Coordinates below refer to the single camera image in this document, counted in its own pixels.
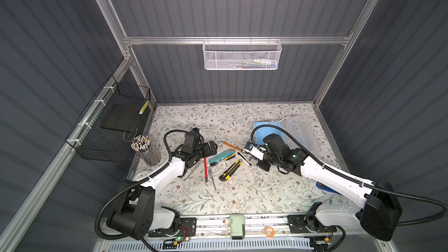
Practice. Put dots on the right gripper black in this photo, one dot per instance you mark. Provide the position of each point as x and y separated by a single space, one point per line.
262 165

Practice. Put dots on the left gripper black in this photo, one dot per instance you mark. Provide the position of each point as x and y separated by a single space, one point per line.
206 152

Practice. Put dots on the blue plastic tool box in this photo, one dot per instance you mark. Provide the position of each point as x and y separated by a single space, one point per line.
263 132

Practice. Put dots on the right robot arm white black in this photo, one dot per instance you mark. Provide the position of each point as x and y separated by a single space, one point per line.
375 211

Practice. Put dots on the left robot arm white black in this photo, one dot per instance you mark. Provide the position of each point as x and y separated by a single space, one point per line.
132 211

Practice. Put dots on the teal utility knife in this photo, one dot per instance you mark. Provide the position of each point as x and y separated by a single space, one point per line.
223 155

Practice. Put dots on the silver hex key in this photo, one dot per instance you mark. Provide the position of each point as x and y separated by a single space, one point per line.
211 176

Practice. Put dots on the orange pencil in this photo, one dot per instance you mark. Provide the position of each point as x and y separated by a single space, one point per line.
232 146

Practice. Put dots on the black marker pen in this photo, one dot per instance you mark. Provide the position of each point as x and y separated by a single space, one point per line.
244 159

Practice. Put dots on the yellow black utility knife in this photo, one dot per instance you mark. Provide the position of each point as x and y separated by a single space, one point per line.
226 175

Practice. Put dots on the blue stapler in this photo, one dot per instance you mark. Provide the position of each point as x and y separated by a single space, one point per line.
326 188

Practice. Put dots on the cup of pencils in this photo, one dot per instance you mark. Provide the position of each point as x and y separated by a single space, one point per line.
146 150

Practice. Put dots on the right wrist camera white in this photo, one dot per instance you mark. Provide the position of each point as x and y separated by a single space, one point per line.
257 152

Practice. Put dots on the red handled screwdriver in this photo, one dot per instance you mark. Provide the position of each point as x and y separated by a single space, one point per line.
205 170

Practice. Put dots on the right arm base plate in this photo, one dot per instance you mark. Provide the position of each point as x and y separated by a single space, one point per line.
302 224

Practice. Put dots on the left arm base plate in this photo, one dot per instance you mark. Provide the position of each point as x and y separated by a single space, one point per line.
181 227

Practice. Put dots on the white slotted cable duct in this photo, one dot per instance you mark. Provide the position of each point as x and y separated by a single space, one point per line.
229 245

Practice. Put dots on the white mesh wall basket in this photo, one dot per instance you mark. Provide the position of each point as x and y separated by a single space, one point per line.
243 55

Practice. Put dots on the black wire wall basket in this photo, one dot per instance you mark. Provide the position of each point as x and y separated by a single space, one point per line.
117 115

